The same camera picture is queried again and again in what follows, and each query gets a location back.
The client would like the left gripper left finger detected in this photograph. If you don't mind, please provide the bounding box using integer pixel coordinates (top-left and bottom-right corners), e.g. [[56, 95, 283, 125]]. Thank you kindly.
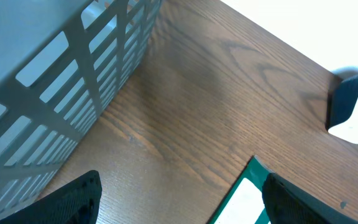
[[0, 170, 102, 224]]

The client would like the grey plastic mesh basket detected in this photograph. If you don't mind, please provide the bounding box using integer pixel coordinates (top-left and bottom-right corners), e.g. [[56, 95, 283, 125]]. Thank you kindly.
[[0, 0, 162, 220]]

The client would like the green white pouch packet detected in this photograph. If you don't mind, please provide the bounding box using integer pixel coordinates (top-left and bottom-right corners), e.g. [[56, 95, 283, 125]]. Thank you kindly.
[[208, 156, 270, 224]]

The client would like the white barcode scanner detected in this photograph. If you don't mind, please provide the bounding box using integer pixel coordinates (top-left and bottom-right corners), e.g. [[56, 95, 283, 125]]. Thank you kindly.
[[328, 75, 358, 144]]

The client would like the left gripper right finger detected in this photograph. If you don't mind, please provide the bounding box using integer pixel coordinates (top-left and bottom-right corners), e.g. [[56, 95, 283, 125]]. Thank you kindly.
[[262, 173, 358, 224]]

